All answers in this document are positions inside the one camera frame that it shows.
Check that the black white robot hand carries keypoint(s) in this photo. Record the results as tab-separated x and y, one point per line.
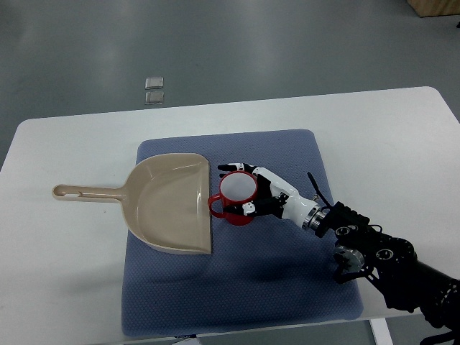
275	196

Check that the red cup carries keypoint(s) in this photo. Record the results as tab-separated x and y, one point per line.
235	189

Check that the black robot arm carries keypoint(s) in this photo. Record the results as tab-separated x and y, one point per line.
391	265

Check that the beige plastic dustpan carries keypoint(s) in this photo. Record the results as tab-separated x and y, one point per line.
163	201

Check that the blue-grey fabric mat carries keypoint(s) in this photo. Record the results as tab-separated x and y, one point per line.
267	273

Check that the upper silver floor plate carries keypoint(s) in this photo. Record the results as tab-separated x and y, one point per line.
156	82

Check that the white table leg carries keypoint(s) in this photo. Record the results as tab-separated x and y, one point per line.
380	331

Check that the wooden box corner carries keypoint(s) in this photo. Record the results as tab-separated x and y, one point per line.
434	8

